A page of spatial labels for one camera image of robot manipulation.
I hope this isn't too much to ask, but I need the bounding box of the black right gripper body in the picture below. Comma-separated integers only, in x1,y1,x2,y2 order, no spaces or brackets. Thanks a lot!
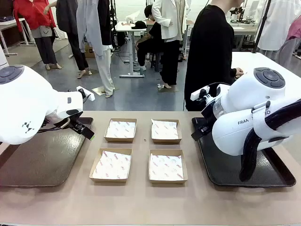
201,98,217,129

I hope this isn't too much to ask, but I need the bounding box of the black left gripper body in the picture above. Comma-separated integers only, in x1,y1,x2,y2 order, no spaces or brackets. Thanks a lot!
69,114,87,134

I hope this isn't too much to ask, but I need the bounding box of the kraft paper box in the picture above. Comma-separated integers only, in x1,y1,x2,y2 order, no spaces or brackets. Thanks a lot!
148,149,189,185
150,118,182,144
89,147,133,183
103,118,138,143

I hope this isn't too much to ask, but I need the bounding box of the white printed paper liner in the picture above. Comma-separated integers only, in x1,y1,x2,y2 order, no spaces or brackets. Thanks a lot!
150,153,184,181
92,150,132,179
151,119,180,140
105,120,136,139

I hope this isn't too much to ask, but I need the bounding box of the black plastic tray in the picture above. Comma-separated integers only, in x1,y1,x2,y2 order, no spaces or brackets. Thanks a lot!
191,117,296,188

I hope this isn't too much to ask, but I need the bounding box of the brown plastic tray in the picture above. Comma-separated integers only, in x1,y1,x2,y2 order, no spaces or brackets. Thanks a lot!
0,117,94,188

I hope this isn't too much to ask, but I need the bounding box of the person in black shirt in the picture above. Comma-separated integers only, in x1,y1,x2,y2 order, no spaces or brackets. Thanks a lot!
184,0,244,112

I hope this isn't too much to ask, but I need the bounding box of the cardboard box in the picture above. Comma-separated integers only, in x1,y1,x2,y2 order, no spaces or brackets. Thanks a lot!
84,42,96,58

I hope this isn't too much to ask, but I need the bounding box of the large white table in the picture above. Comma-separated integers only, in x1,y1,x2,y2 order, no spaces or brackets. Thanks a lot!
231,51,301,78

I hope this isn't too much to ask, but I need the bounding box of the mannequin in grey coat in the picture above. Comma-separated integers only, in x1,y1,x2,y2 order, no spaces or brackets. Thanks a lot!
75,0,116,98

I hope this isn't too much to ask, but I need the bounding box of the white background desk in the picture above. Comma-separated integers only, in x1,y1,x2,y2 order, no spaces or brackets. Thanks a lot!
231,22,259,45

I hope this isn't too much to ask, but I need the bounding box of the seated person in black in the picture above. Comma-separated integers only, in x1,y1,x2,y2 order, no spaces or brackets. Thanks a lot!
135,4,165,71

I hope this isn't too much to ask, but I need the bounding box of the black stand pole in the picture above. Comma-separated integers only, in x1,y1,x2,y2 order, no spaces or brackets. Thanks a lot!
253,0,273,54

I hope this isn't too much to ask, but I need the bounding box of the black hanging jacket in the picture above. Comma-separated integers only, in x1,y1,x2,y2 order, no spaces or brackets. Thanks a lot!
97,0,113,47

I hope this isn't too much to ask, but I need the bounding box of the white standing desk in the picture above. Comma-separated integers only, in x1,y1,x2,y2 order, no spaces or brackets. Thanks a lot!
116,20,153,78

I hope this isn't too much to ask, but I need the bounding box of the mannequin in red jacket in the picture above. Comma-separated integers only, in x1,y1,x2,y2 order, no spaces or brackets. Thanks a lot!
13,0,63,71

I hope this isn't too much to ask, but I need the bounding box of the black cap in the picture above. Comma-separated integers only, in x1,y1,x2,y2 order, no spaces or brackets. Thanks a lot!
131,20,148,30

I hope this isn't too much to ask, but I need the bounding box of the white desk with purple cloth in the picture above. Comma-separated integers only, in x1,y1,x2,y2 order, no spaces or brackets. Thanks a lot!
0,17,31,57

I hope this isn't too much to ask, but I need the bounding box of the white hanging shirt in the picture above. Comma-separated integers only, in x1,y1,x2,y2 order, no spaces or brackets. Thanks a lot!
255,0,301,51

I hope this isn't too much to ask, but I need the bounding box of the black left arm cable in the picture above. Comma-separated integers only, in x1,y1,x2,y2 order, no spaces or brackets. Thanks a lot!
37,117,71,134

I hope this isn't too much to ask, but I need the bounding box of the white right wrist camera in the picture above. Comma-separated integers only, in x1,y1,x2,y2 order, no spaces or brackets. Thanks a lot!
190,86,211,101

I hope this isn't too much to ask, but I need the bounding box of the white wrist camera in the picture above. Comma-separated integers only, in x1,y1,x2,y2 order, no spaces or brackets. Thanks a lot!
190,86,211,101
76,86,95,102

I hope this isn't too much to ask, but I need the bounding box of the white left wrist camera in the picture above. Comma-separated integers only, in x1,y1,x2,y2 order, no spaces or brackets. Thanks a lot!
76,86,95,102

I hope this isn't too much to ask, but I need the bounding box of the gold mannequin base plate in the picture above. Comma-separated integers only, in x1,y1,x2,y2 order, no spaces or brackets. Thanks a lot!
91,86,116,97

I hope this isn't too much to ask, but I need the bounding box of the black cable sleeve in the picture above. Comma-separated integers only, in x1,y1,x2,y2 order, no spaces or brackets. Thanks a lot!
239,98,301,182

